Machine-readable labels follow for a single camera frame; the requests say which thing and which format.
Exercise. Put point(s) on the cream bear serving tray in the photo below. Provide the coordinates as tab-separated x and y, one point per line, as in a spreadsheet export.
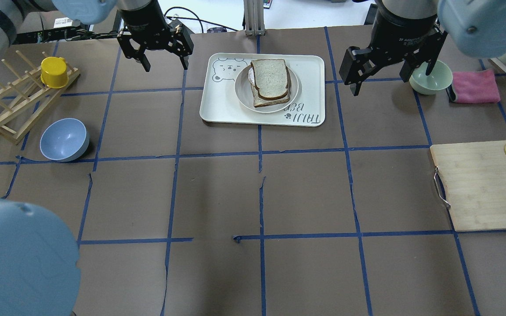
220	104

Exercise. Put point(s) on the yellow mug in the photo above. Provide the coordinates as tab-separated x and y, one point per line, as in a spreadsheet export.
54	72

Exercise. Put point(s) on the blue bowl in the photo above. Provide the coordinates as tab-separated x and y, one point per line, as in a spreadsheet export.
65	140

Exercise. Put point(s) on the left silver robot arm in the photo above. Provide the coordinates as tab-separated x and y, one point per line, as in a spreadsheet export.
38	254

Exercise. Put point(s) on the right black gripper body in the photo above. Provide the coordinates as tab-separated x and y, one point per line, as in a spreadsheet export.
402	30

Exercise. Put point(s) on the wooden cutting board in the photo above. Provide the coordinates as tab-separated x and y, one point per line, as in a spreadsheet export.
473	176

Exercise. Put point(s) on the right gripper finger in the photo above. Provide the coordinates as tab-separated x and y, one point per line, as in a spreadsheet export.
355	88
430	66

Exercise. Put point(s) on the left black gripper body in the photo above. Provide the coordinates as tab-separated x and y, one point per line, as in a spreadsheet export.
141	18

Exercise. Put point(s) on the pink cloth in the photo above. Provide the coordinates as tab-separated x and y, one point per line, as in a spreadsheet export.
473	88

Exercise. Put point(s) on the white round plate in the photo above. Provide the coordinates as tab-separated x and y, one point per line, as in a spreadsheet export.
243	92

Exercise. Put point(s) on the bread slice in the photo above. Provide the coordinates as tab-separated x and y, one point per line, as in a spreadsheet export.
270	79
259	102

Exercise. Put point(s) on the fried egg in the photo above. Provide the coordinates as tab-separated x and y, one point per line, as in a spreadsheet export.
251	76

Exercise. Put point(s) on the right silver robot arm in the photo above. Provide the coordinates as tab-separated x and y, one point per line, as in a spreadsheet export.
478	27

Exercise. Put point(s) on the green bowl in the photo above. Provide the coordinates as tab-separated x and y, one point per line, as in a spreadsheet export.
437	81

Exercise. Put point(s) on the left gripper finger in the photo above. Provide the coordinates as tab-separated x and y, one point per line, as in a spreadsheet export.
184	58
145	62

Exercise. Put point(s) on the aluminium frame post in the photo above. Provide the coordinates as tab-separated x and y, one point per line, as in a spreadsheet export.
254	17

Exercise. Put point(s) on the wooden dish rack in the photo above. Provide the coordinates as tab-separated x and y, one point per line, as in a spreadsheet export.
24	100

